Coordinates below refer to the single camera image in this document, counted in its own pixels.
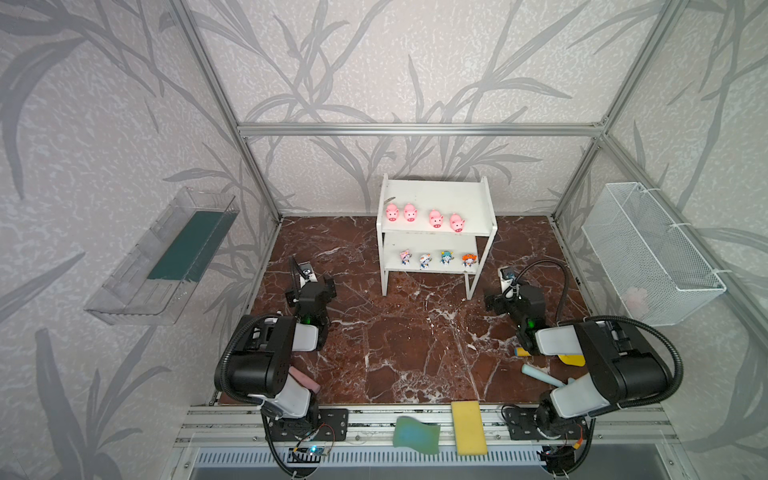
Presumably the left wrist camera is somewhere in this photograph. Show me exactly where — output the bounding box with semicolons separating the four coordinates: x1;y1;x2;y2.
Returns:
290;256;317;288

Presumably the white two-tier shelf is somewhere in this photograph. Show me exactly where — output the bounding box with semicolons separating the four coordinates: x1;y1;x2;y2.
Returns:
376;177;498;299

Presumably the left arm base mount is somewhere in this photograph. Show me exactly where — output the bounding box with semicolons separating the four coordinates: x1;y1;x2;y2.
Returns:
266;408;349;442

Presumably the pink pig toy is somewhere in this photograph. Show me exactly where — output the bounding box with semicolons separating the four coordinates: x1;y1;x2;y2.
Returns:
385;203;400;222
429;210;444;229
449;213;466;233
403;204;418;222

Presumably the small white Doraemon figure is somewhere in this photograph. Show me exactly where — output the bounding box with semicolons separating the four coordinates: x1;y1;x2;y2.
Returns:
419;253;432;269

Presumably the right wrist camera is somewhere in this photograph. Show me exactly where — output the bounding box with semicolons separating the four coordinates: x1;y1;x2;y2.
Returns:
498;266;517;298

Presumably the teal toy utensil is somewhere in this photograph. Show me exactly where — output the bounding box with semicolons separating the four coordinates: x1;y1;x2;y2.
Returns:
521;364;566;388

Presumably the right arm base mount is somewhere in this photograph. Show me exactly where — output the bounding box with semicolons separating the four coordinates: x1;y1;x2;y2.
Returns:
501;404;589;442

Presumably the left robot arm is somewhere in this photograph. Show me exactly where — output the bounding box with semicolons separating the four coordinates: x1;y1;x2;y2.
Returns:
214;276;337;424

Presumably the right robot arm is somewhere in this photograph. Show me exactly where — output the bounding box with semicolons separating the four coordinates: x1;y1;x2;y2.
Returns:
484;259;684;430

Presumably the yellow sponge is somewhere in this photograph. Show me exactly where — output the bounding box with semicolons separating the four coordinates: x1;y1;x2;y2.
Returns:
451;401;488;456

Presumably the pink object in basket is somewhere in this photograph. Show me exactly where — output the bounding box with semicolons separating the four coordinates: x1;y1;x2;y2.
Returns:
622;287;650;319

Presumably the clear plastic wall bin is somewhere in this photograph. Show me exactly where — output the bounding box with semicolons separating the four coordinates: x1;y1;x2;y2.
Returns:
84;187;240;326

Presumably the yellow toy spatula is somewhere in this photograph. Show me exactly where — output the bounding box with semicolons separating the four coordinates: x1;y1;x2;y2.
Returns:
514;347;586;367

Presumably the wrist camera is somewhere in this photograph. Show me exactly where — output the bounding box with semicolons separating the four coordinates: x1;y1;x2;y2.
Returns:
498;266;517;298
290;256;317;288

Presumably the green blue sponge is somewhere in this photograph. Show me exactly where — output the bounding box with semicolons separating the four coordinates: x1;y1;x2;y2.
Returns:
392;416;441;455

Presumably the white wire mesh basket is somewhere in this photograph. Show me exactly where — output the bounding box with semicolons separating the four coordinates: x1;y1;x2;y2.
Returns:
582;182;727;327

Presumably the orange Doraemon figure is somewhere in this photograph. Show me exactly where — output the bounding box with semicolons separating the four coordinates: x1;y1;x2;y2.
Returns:
461;253;478;268

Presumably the green circuit board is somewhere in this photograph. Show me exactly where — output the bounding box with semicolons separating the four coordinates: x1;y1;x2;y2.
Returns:
290;445;333;463

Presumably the pink Doraemon figure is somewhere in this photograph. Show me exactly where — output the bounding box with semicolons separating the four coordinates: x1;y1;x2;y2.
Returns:
400;250;412;266

